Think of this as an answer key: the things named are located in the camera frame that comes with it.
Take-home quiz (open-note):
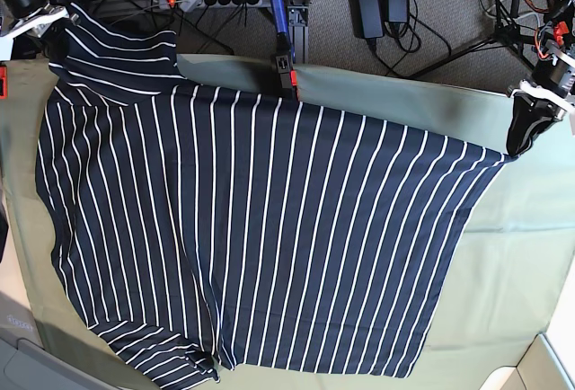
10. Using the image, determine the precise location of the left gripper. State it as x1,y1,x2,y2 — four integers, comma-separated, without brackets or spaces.
506,79,574,156

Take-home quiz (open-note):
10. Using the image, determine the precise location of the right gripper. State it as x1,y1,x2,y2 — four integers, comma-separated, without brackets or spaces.
1,4,70,62

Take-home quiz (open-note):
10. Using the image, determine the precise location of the navy white striped T-shirt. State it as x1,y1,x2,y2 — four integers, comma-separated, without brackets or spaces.
36,4,509,389

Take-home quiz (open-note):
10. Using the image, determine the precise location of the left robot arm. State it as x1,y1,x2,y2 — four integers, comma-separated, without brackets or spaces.
506,0,574,156

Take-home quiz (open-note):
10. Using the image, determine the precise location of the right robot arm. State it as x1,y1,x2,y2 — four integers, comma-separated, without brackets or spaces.
1,0,73,63

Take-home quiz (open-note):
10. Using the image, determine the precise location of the orange clamp pad left edge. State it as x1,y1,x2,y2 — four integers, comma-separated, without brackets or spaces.
0,64,8,100

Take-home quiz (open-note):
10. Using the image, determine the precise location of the black tripod stand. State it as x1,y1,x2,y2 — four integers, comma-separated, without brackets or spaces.
408,0,535,80

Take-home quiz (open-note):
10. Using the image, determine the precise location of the green table cloth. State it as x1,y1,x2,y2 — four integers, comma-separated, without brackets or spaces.
1,59,574,389

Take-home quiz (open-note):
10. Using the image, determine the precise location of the black power adapter left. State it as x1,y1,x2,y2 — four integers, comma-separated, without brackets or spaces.
349,0,384,40

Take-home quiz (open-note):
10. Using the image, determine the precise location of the blue orange bar clamp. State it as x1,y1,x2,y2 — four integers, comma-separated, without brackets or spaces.
270,0,298,101

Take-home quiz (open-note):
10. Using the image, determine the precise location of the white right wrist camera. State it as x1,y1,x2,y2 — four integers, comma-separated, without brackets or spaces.
0,37,13,62

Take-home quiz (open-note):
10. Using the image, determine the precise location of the aluminium frame post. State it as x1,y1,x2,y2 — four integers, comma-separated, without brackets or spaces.
285,0,311,64

